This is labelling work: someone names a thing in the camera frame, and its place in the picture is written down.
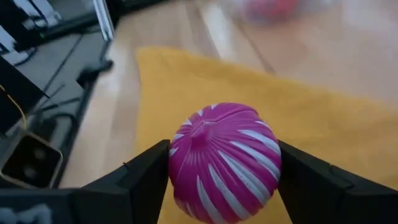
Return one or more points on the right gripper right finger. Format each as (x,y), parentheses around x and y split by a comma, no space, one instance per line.
(335,205)

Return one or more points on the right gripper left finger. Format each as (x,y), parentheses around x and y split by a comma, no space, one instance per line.
(93,205)

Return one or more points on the purple white striped onion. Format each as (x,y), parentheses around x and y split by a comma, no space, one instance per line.
(224,161)

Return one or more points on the pink toy dragon fruit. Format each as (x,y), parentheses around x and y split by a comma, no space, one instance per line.
(270,9)

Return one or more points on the yellow cloth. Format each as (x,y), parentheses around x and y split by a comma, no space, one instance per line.
(311,124)

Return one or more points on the silver aluminium bar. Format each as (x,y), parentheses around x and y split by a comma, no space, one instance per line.
(104,18)

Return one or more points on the black bracket clip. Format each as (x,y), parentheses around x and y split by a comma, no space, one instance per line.
(93,72)

